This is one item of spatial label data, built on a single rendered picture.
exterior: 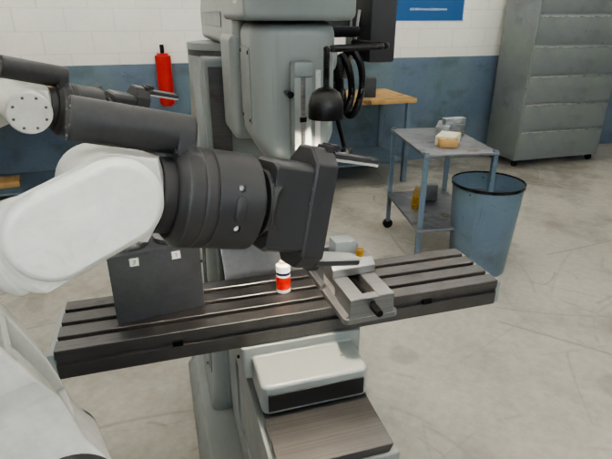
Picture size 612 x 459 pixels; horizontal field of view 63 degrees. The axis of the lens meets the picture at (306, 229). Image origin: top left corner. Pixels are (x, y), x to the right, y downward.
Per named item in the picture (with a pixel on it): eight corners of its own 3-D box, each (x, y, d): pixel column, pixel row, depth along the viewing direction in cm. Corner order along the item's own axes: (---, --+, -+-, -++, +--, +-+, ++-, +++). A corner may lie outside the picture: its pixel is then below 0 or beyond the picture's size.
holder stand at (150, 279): (205, 306, 132) (198, 238, 124) (117, 325, 124) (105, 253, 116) (195, 285, 142) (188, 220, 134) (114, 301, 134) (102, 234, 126)
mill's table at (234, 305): (500, 302, 149) (504, 280, 146) (49, 382, 117) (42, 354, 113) (458, 268, 169) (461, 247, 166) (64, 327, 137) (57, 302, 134)
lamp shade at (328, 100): (323, 122, 97) (324, 90, 95) (300, 117, 102) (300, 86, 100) (350, 118, 101) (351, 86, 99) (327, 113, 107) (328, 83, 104)
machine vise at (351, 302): (398, 315, 128) (401, 278, 124) (344, 326, 124) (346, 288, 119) (345, 258, 158) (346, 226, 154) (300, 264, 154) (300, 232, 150)
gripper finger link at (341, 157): (382, 168, 51) (332, 160, 48) (363, 164, 54) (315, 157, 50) (384, 152, 51) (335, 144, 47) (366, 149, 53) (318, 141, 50)
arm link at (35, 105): (82, 147, 81) (3, 139, 74) (63, 128, 88) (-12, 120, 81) (91, 76, 78) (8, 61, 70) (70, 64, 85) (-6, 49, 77)
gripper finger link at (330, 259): (347, 250, 55) (300, 249, 52) (364, 259, 53) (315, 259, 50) (344, 264, 56) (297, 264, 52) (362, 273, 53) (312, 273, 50)
